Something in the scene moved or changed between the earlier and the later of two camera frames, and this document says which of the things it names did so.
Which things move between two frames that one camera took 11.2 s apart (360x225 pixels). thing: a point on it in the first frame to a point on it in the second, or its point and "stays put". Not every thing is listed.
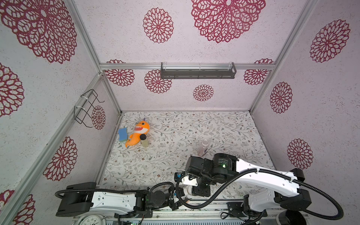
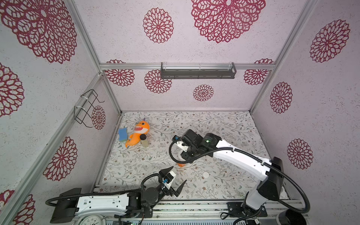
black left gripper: [176, 206] to [171, 191]
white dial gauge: [90, 219] stays put
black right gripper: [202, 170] to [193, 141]
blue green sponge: [123, 134] stays put
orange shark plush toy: [141, 128] stays put
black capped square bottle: [144, 140] stays put
